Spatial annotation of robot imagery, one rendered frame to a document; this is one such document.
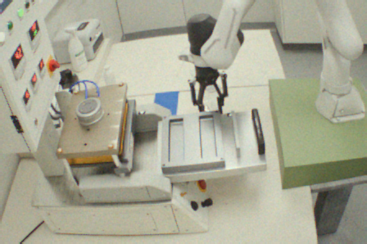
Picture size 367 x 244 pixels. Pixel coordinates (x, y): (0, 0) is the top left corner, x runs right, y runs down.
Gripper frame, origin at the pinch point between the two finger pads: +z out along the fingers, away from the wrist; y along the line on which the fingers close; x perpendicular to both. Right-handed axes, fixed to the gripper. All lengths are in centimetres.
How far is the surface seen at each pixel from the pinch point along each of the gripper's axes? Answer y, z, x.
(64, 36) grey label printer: -53, -12, 73
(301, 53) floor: 121, 83, 134
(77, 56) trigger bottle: -47, -5, 59
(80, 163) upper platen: -45, -20, -30
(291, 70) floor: 98, 83, 114
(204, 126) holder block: -8.5, -15.0, -23.4
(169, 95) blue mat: -10.3, 8.2, 24.7
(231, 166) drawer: -6.4, -14.1, -40.0
